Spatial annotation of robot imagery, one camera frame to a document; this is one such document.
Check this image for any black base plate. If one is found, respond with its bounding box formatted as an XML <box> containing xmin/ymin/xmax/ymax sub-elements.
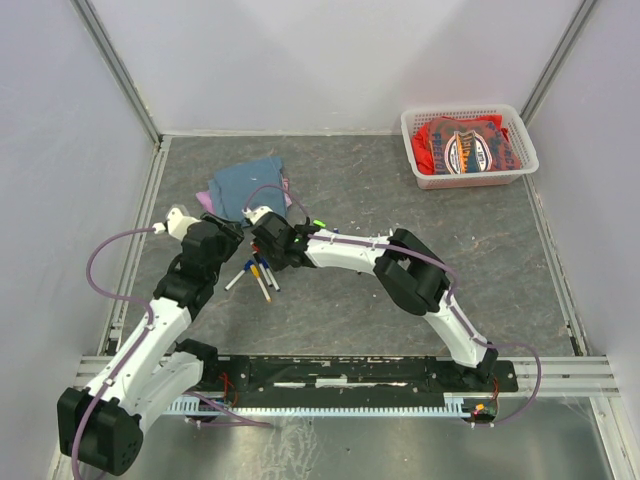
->
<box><xmin>201</xmin><ymin>355</ymin><xmax>518</xmax><ymax>403</ymax></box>

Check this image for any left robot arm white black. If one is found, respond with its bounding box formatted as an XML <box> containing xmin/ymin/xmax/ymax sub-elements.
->
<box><xmin>56</xmin><ymin>208</ymin><xmax>244</xmax><ymax>479</ymax></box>

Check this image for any tilted blue cap marker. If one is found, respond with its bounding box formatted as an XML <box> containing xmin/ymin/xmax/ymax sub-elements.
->
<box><xmin>224</xmin><ymin>262</ymin><xmax>251</xmax><ymax>291</ymax></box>

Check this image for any yellow cap marker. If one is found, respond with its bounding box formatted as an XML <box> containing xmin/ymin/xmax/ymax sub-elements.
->
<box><xmin>250</xmin><ymin>263</ymin><xmax>272</xmax><ymax>303</ymax></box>

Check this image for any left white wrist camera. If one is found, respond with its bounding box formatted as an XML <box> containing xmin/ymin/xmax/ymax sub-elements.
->
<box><xmin>152</xmin><ymin>204</ymin><xmax>200</xmax><ymax>241</ymax></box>

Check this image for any white plastic basket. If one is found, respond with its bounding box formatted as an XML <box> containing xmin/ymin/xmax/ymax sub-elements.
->
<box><xmin>400</xmin><ymin>104</ymin><xmax>539</xmax><ymax>190</ymax></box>

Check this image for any pink cloth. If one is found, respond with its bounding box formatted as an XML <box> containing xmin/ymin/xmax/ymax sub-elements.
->
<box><xmin>196</xmin><ymin>176</ymin><xmax>292</xmax><ymax>220</ymax></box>

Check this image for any red printed cloth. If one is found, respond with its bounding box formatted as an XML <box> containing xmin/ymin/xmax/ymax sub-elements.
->
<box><xmin>411</xmin><ymin>115</ymin><xmax>522</xmax><ymax>175</ymax></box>

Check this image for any blue cloth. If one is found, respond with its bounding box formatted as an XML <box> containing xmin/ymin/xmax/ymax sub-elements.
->
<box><xmin>208</xmin><ymin>157</ymin><xmax>286</xmax><ymax>225</ymax></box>

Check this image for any aluminium rail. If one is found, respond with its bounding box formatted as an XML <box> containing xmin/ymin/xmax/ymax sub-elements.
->
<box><xmin>74</xmin><ymin>355</ymin><xmax>621</xmax><ymax>399</ymax></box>

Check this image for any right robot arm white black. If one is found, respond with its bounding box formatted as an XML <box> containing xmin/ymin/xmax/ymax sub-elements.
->
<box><xmin>243</xmin><ymin>206</ymin><xmax>498</xmax><ymax>391</ymax></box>

